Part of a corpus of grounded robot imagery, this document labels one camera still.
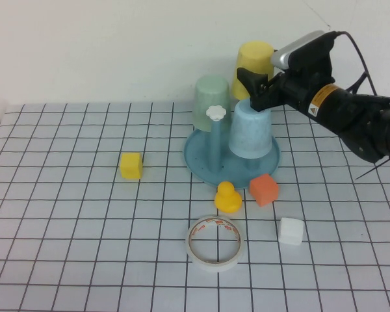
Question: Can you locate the white tape roll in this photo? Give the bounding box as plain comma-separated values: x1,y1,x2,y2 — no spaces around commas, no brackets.
185,214,246,273

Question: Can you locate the orange foam cube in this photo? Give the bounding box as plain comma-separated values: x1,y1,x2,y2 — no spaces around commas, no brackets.
248,173,279,207

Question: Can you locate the green plastic cup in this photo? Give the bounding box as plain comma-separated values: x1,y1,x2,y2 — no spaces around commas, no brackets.
190,74,232,133

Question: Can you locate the black right camera cable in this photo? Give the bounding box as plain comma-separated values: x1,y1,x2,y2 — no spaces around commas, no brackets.
330,30,380,98

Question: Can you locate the blue cup stand with pegs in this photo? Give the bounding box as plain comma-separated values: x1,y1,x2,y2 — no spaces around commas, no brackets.
183,107,282,190

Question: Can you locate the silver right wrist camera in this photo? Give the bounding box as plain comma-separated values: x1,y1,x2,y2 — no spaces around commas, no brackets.
270,29,335,79

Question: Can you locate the yellow foam cube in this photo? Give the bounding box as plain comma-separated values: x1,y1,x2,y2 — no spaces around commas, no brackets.
119,152,144,181

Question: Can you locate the light blue plastic cup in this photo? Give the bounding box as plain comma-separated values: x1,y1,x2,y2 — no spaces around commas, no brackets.
227,97,274,160

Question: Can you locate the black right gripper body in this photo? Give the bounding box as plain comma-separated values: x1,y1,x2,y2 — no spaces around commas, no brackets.
248,71,315,113

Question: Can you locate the white foam cube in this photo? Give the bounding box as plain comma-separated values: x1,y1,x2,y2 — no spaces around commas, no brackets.
277,216,304,246

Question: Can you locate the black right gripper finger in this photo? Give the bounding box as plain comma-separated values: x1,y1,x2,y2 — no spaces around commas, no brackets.
236,67,270,99

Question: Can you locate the yellow rubber duck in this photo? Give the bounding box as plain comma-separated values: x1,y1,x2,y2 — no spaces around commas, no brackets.
213,181,242,215

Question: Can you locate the yellow plastic cup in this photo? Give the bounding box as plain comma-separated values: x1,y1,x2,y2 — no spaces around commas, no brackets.
231,40,278,101

